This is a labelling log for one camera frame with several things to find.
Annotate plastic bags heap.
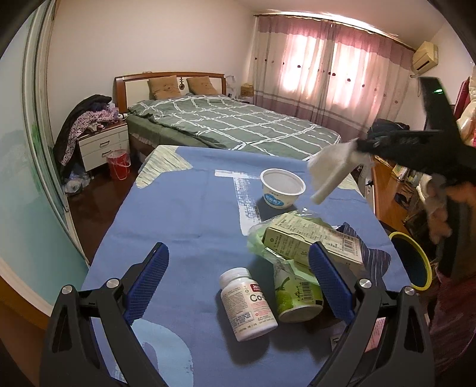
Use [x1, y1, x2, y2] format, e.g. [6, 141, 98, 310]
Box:
[63, 164, 92, 194]

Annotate person's pink patterned clothing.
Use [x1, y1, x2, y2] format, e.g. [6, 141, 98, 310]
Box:
[428, 260, 476, 376]

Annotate red cloth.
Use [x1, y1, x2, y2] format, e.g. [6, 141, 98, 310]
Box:
[453, 77, 472, 112]

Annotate red bucket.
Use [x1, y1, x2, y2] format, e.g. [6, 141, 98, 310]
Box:
[107, 149, 132, 181]

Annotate yellow-rimmed black bin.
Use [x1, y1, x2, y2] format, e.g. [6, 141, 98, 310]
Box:
[389, 231, 434, 294]

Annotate frosted sliding wardrobe door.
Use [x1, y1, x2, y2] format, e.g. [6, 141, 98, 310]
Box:
[0, 7, 92, 317]

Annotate white nightstand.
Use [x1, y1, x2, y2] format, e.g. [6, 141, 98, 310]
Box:
[76, 122, 131, 172]

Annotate pile of clothes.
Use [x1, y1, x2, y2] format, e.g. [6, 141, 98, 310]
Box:
[53, 94, 113, 175]

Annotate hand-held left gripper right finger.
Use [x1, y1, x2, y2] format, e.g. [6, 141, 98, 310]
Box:
[308, 241, 436, 387]

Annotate dark clothes pile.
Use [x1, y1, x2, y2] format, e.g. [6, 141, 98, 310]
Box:
[366, 118, 410, 136]

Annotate person's right hand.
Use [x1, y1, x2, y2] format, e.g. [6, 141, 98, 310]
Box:
[418, 175, 476, 242]

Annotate wooden bed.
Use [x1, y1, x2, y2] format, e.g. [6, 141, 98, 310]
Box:
[113, 72, 342, 160]

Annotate green printed drink cup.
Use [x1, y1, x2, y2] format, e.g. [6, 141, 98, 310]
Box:
[273, 260, 324, 324]

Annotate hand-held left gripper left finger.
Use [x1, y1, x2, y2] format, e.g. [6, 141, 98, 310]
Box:
[39, 242, 170, 387]

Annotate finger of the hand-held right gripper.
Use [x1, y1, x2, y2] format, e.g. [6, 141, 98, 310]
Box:
[366, 128, 428, 146]
[356, 138, 410, 160]

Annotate green plastic wrapper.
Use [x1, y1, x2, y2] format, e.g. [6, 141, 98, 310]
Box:
[247, 210, 337, 280]

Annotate brown pillow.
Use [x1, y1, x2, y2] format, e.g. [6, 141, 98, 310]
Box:
[147, 75, 183, 100]
[186, 76, 219, 96]

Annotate floral garment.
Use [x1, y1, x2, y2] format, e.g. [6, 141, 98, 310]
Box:
[60, 108, 120, 166]

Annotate cream puffer jacket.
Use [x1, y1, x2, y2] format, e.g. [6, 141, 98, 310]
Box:
[457, 84, 476, 147]

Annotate blue patterned tablecloth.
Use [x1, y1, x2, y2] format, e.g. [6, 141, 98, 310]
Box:
[80, 144, 395, 387]

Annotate olive green carton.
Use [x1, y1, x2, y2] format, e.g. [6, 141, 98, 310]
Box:
[262, 213, 367, 274]

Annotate white yogurt cup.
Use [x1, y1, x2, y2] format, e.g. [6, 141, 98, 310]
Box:
[260, 168, 306, 209]

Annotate pink sheer curtain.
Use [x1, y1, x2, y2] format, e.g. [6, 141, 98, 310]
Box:
[253, 15, 415, 140]

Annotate cream air conditioner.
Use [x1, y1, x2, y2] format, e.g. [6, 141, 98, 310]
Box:
[411, 41, 439, 73]

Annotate wooden desk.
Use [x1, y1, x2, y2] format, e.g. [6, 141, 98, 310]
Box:
[372, 154, 428, 239]

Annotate green checked quilt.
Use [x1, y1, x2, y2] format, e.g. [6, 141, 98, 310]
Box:
[127, 94, 342, 160]

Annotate white pill bottle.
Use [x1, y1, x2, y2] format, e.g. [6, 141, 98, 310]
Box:
[219, 267, 279, 342]

